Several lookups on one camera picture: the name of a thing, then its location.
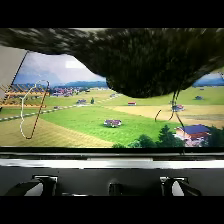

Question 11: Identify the black speckled garment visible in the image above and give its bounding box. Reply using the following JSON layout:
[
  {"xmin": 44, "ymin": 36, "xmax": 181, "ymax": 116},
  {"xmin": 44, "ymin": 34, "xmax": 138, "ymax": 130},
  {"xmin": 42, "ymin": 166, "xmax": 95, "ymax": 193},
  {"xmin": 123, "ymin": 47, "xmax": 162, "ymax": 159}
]
[{"xmin": 0, "ymin": 27, "xmax": 224, "ymax": 135}]

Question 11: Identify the white and brown clothes hanger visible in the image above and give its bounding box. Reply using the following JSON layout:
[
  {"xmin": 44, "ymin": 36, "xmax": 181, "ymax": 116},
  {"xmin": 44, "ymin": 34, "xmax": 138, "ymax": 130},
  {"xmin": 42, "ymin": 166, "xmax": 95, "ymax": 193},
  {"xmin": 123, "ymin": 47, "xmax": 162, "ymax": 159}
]
[{"xmin": 19, "ymin": 79, "xmax": 51, "ymax": 140}]

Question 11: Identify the silver frame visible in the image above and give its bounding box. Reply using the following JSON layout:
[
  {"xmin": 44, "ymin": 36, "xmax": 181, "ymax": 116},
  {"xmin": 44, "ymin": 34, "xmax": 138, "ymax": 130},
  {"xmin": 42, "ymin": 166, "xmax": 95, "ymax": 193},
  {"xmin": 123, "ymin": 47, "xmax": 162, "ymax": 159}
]
[{"xmin": 0, "ymin": 151, "xmax": 224, "ymax": 197}]

